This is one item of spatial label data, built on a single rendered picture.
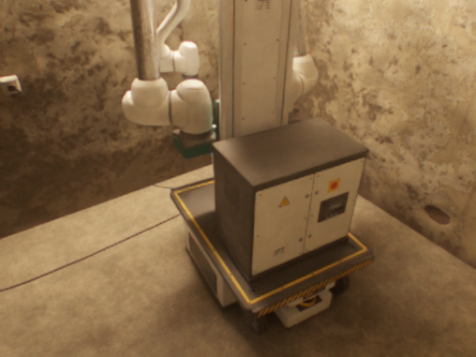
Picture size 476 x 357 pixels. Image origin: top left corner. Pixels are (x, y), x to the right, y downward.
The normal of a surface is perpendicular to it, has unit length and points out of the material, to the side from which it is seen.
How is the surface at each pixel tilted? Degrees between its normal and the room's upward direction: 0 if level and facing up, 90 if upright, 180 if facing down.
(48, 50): 90
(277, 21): 90
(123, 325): 0
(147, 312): 0
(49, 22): 90
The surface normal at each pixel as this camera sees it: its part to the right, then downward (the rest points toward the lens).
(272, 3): 0.49, 0.49
